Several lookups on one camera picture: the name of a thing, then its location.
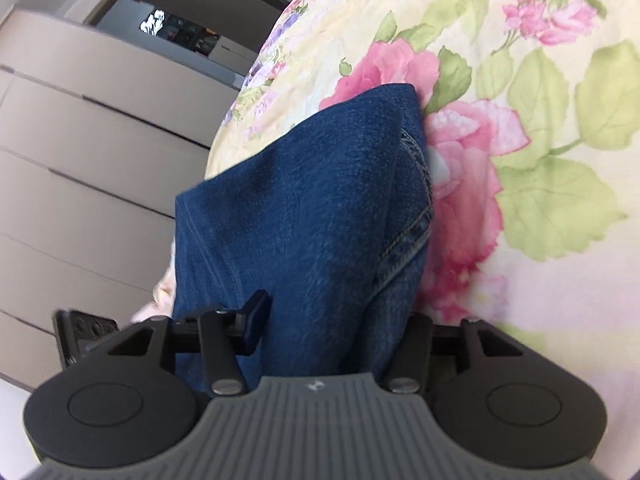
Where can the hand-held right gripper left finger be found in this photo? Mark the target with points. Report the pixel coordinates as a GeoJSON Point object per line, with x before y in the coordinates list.
{"type": "Point", "coordinates": [255, 318]}

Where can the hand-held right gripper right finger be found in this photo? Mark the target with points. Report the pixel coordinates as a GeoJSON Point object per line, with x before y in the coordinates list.
{"type": "Point", "coordinates": [419, 340]}

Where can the beige wardrobe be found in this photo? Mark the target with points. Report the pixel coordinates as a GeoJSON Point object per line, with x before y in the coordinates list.
{"type": "Point", "coordinates": [90, 185]}

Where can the blue denim pants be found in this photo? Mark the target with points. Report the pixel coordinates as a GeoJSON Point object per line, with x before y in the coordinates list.
{"type": "Point", "coordinates": [310, 200]}

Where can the floral blanket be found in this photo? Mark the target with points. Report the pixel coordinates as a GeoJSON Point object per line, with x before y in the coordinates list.
{"type": "Point", "coordinates": [550, 185]}

